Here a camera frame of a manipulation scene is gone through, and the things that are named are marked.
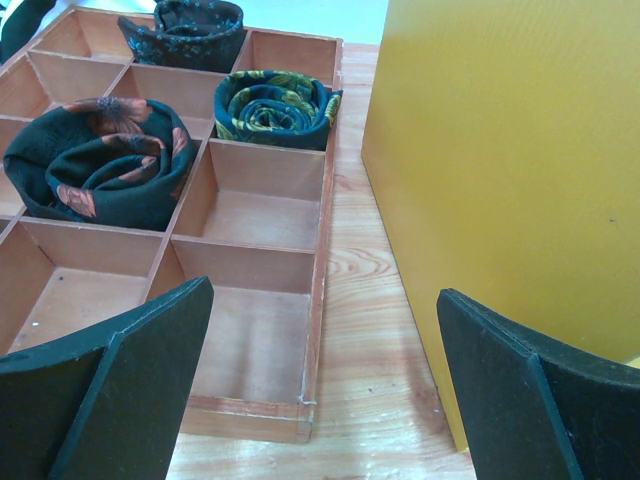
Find rolled black belt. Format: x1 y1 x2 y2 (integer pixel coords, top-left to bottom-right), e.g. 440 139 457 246
117 1 245 73
3 96 197 231

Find striped cloth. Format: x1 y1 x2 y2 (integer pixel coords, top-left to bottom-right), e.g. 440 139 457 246
0 0 161 64

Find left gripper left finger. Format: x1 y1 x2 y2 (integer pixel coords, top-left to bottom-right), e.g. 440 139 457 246
1 277 214 480

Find rolled green belt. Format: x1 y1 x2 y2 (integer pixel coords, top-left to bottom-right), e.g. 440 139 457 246
213 70 343 151

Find rolled black belt middle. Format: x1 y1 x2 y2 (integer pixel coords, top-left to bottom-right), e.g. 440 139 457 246
3 96 197 231

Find yellow shelf cabinet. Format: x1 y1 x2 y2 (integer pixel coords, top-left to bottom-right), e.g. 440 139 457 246
361 1 639 449

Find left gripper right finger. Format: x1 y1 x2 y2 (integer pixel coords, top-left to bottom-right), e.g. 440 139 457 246
437 289 639 480

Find rolled black belt top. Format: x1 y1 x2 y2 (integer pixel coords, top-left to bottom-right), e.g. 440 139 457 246
117 1 245 73

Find wooden divided tray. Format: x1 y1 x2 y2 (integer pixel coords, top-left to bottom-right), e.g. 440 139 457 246
1 7 337 443

